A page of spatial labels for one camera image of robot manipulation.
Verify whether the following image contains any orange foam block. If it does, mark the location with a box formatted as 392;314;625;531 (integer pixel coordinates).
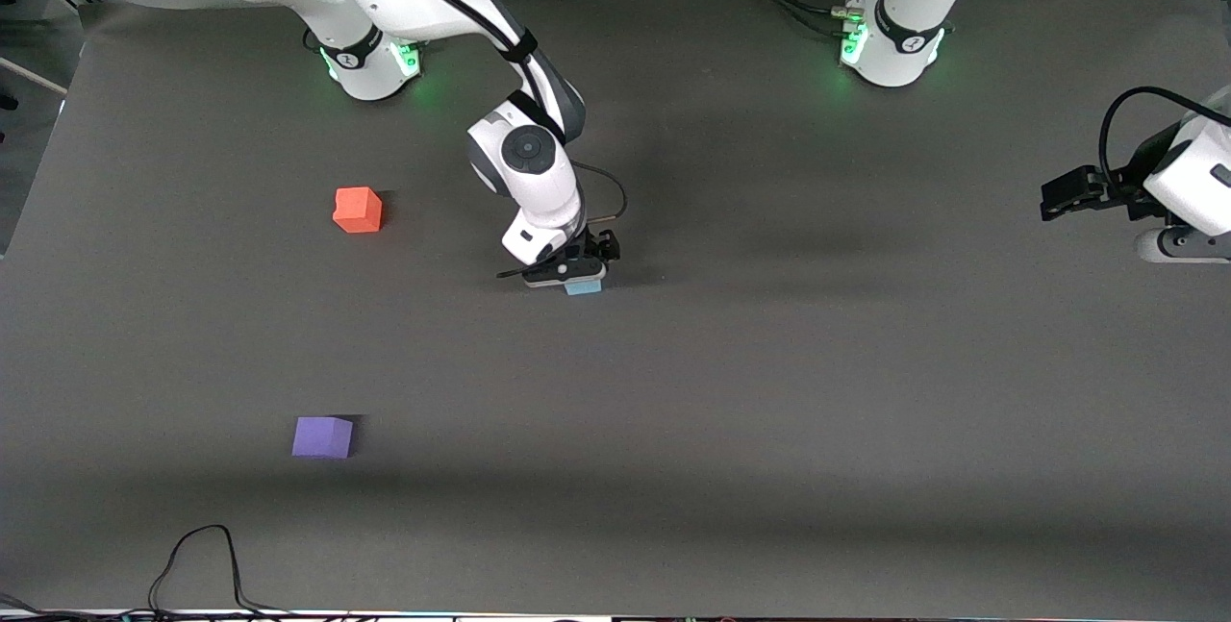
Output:
333;187;384;235

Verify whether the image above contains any purple foam block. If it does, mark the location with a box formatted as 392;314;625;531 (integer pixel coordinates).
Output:
292;416;355;460

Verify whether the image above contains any dark grey table mat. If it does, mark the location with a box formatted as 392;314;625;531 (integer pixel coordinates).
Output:
0;0;1231;618

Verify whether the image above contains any thin metal rod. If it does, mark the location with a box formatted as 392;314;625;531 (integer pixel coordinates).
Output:
0;58;70;94

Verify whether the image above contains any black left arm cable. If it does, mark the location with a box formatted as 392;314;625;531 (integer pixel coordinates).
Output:
1099;87;1231;200

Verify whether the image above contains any thin black loose cable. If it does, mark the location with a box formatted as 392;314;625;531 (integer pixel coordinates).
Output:
0;524;318;622

